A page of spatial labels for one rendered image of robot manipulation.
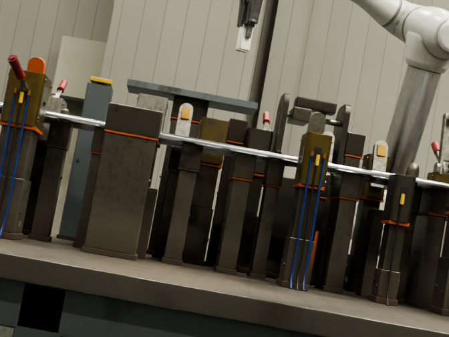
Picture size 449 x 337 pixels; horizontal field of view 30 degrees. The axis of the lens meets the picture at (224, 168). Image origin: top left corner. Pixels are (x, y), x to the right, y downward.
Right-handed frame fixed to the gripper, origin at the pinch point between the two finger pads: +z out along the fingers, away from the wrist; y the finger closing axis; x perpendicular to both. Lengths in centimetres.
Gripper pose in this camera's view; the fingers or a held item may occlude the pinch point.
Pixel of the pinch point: (244, 39)
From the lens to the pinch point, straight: 243.2
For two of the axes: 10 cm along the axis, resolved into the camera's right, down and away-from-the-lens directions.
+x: 9.1, 1.9, 3.8
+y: 3.9, -0.1, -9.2
